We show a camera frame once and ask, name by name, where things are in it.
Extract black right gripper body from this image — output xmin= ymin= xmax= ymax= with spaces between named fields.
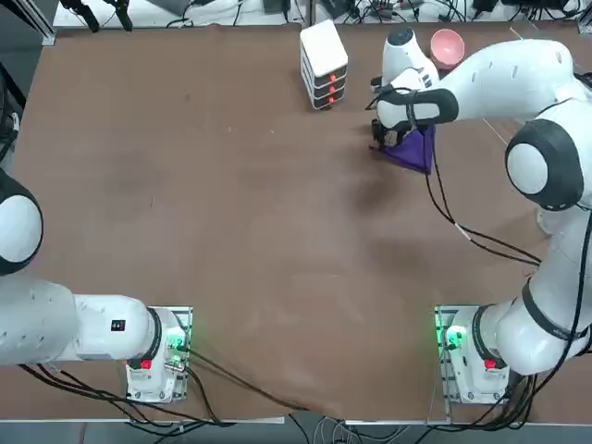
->
xmin=369 ymin=118 xmax=401 ymax=151

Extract purple towel with loop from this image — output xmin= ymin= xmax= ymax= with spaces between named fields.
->
xmin=381 ymin=123 xmax=438 ymax=176

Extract pink bowl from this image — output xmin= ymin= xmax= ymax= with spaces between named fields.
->
xmin=429 ymin=29 xmax=466 ymax=72

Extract black hub box with plugs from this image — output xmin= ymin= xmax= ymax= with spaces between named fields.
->
xmin=502 ymin=0 xmax=579 ymax=8

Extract black stand leg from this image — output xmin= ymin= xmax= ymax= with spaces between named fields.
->
xmin=104 ymin=0 xmax=134 ymax=32
xmin=59 ymin=0 xmax=101 ymax=33

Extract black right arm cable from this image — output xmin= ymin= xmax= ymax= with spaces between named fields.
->
xmin=364 ymin=85 xmax=545 ymax=268

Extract white drawer box orange handles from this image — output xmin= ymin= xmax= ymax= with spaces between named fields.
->
xmin=299 ymin=18 xmax=350 ymax=112

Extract black base cable on table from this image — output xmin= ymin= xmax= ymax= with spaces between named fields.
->
xmin=184 ymin=349 xmax=312 ymax=413

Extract aluminium frame profile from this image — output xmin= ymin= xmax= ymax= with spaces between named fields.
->
xmin=13 ymin=0 xmax=57 ymax=46

